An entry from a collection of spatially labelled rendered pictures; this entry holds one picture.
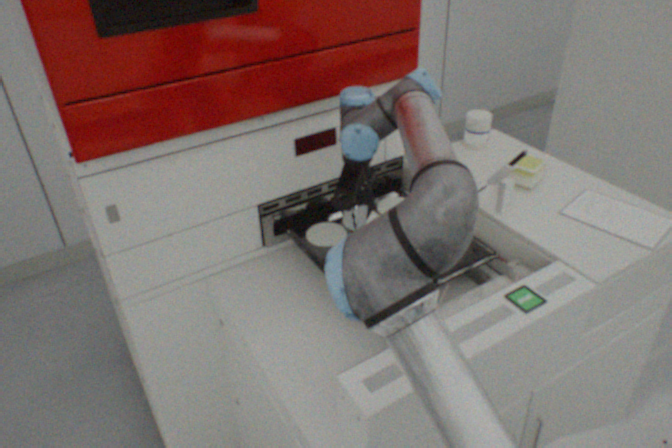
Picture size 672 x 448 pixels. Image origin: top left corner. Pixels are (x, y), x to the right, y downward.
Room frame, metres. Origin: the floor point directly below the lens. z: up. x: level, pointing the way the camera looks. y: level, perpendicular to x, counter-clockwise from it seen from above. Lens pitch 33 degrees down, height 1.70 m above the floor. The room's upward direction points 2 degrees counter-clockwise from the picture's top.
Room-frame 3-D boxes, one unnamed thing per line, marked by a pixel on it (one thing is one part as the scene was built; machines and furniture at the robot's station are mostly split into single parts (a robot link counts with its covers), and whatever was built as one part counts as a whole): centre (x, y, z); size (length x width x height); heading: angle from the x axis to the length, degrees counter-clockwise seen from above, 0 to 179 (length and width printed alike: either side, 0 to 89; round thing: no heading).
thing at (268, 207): (1.23, 0.00, 0.96); 0.44 x 0.01 x 0.02; 120
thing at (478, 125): (1.41, -0.42, 1.01); 0.07 x 0.07 x 0.10
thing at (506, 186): (1.08, -0.39, 1.03); 0.06 x 0.04 x 0.13; 30
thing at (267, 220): (1.22, -0.01, 0.89); 0.44 x 0.02 x 0.10; 120
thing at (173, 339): (1.44, 0.33, 0.41); 0.82 x 0.71 x 0.82; 120
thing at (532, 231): (1.16, -0.51, 0.89); 0.62 x 0.35 x 0.14; 30
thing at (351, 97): (1.10, -0.06, 1.21); 0.09 x 0.08 x 0.11; 179
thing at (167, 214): (1.14, 0.16, 1.02); 0.82 x 0.03 x 0.40; 120
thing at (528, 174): (1.18, -0.48, 1.00); 0.07 x 0.07 x 0.07; 48
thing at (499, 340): (0.70, -0.25, 0.89); 0.55 x 0.09 x 0.14; 120
